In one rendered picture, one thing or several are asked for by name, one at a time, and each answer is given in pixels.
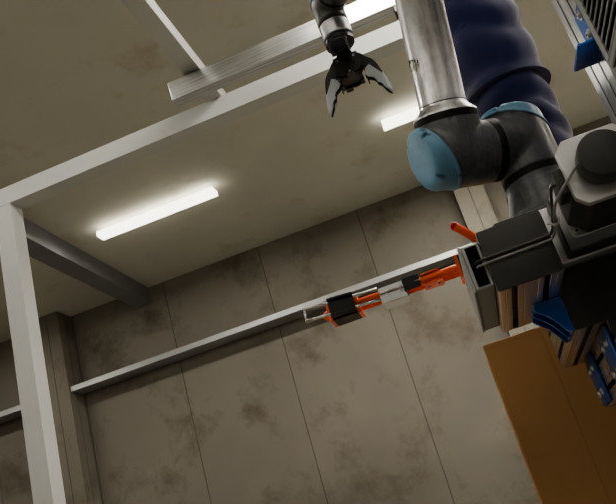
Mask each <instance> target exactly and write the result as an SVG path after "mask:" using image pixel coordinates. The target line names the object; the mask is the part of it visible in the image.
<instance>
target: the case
mask: <svg viewBox="0 0 616 504"><path fill-rule="evenodd" d="M483 349H484V352H485V355H486V358H487V361H488V364H489V367H490V370H491V373H492V375H493V378H494V381H495V383H496V386H497V389H498V391H499V394H500V397H501V399H502V402H503V405H504V407H505V410H506V413H507V415H508V418H509V421H510V423H511V426H512V428H513V431H514V434H515V436H516V439H517V442H518V444H519V447H520V450H521V452H522V455H523V458H524V460H525V463H526V466H527V468H528V471H529V474H530V476H531V479H532V482H533V484H534V487H535V489H536V492H537V495H538V497H539V500H540V503H541V504H616V406H613V407H610V408H606V407H604V406H603V404H602V401H601V399H600V398H599V397H598V395H597V390H596V387H595V385H594V383H593V380H592V378H591V376H590V375H589V374H588V372H587V366H586V364H585V362H584V363H581V364H578V365H575V366H572V367H569V368H566V369H563V368H562V366H561V363H560V361H559V358H558V356H557V353H556V351H555V349H554V346H553V344H552V341H551V339H550V336H549V334H548V332H547V329H545V328H543V327H537V328H534V329H531V330H528V331H525V332H522V333H519V334H516V335H513V336H510V337H507V338H504V339H501V340H498V341H496V342H493V343H490V344H487V345H484V346H483Z"/></svg>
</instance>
